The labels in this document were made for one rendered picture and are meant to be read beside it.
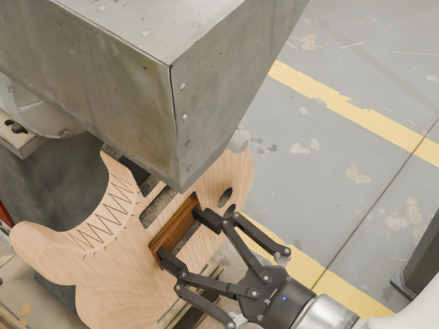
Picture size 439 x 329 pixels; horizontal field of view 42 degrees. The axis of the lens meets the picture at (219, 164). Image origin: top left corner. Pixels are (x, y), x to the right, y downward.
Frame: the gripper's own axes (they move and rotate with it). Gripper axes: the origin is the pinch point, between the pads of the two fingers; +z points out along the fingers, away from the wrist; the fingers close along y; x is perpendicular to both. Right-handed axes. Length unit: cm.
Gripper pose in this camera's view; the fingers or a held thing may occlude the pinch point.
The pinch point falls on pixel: (180, 234)
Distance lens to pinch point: 82.1
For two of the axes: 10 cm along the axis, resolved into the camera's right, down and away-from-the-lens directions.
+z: -7.8, -4.9, 3.8
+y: 6.1, -7.1, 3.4
